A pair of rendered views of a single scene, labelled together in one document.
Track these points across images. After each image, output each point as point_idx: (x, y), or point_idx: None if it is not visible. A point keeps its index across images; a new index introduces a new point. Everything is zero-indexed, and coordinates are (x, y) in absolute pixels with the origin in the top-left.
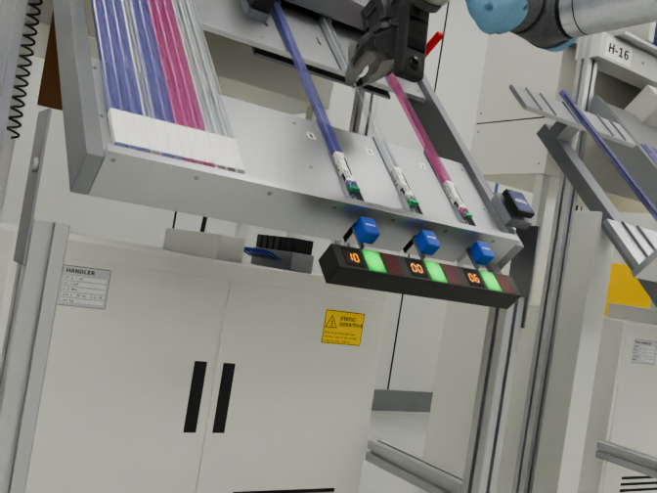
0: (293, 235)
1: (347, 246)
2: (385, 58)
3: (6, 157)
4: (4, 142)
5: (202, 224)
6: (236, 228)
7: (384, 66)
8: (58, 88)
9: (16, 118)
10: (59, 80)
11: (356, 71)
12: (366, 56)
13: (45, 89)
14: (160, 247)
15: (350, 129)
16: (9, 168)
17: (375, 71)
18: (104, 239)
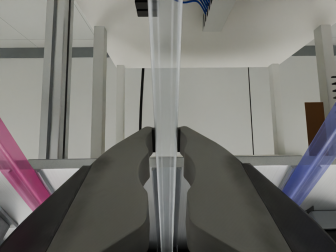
0: (102, 51)
1: (55, 19)
2: (129, 244)
3: (328, 65)
4: (332, 74)
5: (142, 88)
6: (124, 85)
7: (116, 201)
8: (312, 116)
9: (329, 91)
10: (313, 122)
11: (209, 149)
12: (249, 214)
13: (320, 113)
14: (185, 52)
15: (67, 139)
16: (324, 59)
17: (138, 168)
18: (217, 55)
